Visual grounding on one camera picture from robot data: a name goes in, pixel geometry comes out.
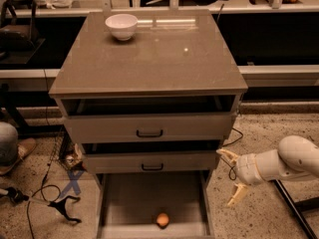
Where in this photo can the blue tape cross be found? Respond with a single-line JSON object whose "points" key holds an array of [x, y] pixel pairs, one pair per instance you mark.
{"points": [[73, 184]]}

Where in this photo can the grey drawer cabinet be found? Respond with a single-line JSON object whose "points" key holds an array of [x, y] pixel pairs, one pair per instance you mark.
{"points": [[172, 54]]}

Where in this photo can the tan shoe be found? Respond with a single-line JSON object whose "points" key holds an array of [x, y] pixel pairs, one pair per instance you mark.
{"points": [[25, 147]]}

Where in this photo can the black reacher grabber tool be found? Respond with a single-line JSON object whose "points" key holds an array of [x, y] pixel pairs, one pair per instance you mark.
{"points": [[17, 196]]}

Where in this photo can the dark bag with handle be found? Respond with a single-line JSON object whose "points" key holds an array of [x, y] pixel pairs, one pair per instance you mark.
{"points": [[14, 37]]}

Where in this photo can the top grey drawer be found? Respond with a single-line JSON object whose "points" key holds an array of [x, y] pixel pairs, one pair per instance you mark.
{"points": [[149, 119]]}

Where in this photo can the middle grey drawer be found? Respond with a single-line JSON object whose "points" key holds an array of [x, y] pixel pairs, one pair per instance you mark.
{"points": [[151, 156]]}

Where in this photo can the bottom grey drawer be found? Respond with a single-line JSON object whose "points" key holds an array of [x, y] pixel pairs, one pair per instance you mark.
{"points": [[131, 202]]}

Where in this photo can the black metal stand leg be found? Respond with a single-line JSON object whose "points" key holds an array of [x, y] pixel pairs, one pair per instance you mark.
{"points": [[298, 208]]}

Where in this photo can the orange fruit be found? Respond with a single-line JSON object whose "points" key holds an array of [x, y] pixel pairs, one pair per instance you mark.
{"points": [[162, 220]]}

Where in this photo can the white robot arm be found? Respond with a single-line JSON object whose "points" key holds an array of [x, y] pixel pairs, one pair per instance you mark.
{"points": [[296, 158]]}

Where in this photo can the grey drawer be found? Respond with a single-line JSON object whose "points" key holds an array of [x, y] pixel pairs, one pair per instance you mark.
{"points": [[149, 119], [131, 202], [151, 156]]}

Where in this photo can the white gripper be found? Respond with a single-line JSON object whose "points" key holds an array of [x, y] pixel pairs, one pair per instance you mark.
{"points": [[248, 169]]}

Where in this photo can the white ceramic bowl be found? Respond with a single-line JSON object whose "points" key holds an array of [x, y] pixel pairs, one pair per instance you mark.
{"points": [[122, 26]]}

